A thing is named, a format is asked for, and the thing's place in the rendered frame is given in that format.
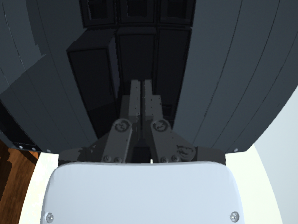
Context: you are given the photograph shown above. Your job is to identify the black metal rack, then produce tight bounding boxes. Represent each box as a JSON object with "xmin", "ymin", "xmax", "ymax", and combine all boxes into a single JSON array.
[{"xmin": 0, "ymin": 0, "xmax": 298, "ymax": 163}]

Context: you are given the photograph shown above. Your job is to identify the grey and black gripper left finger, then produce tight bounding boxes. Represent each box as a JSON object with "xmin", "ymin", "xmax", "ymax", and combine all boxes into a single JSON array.
[{"xmin": 58, "ymin": 80, "xmax": 141, "ymax": 166}]

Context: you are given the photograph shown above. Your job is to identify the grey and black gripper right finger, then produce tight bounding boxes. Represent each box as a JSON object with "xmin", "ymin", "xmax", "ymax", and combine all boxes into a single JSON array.
[{"xmin": 142, "ymin": 80, "xmax": 226, "ymax": 166}]

